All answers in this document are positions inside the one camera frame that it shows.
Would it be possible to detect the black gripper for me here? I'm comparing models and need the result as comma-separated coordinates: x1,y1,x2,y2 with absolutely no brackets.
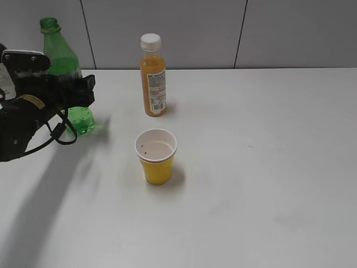
1,50,95,131

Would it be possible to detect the green sprite bottle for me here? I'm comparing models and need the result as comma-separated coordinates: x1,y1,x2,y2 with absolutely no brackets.
40,17,95,135

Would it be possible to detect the yellow paper cup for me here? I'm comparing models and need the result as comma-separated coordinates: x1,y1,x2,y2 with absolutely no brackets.
134,128,177,185

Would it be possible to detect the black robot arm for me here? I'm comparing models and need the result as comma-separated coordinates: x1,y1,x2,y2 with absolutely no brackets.
1,49,95,162

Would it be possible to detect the dark wine bottle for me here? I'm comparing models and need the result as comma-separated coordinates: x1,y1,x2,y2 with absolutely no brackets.
0,44,16,102

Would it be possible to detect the orange juice bottle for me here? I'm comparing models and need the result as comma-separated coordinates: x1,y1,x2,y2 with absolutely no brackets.
140,33,167,117

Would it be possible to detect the black cable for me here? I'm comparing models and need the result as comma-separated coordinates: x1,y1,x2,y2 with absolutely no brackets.
23,110,78,156

